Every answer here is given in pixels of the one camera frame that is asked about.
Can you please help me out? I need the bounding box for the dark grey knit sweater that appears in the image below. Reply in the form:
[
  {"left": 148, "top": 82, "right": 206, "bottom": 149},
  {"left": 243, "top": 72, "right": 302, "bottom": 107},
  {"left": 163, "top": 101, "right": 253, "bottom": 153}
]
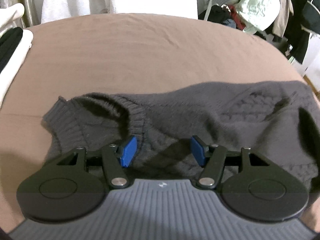
[{"left": 43, "top": 81, "right": 319, "bottom": 194}]

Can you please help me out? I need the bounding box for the brown bed sheet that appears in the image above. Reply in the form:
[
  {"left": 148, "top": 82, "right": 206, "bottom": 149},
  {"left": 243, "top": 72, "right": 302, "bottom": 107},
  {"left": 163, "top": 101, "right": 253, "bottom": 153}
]
[{"left": 1, "top": 14, "right": 308, "bottom": 232}]

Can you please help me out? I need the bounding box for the black folded garment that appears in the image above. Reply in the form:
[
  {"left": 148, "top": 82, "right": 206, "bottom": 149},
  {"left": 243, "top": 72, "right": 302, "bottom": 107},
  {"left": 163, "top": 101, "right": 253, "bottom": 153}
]
[{"left": 0, "top": 27, "right": 23, "bottom": 73}]

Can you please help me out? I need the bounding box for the pale green hanging garment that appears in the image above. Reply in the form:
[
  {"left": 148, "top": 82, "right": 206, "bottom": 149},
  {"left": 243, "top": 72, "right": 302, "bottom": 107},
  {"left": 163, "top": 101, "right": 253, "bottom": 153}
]
[{"left": 235, "top": 0, "right": 280, "bottom": 35}]

